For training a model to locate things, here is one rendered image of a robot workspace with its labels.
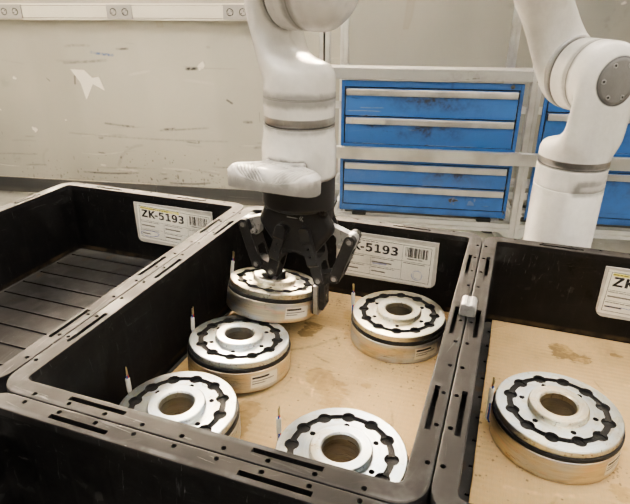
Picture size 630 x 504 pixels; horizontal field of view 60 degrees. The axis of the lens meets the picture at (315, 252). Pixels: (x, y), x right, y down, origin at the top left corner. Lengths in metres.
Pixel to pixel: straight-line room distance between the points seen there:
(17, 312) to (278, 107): 0.42
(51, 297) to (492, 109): 1.92
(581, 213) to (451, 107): 1.57
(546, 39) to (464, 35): 2.38
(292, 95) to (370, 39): 2.67
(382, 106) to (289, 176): 1.87
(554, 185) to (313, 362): 0.41
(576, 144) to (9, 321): 0.73
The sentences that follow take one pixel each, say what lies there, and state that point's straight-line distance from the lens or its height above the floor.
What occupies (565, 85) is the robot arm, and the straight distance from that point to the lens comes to 0.78.
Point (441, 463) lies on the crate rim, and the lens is 0.35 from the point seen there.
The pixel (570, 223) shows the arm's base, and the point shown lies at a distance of 0.82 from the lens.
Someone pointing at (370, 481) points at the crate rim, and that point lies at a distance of 0.33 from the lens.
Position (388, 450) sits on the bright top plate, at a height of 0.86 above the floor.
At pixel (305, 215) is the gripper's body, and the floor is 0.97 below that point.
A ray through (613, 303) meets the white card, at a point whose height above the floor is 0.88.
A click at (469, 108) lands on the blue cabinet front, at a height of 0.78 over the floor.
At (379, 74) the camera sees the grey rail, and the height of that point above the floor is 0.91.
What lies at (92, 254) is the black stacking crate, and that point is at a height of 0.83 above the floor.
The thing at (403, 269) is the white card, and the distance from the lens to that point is 0.67.
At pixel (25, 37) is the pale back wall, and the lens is 3.91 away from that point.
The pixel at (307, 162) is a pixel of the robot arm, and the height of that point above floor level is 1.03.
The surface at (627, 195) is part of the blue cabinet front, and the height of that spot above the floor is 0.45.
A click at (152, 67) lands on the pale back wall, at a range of 3.52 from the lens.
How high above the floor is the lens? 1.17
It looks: 25 degrees down
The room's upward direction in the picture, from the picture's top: straight up
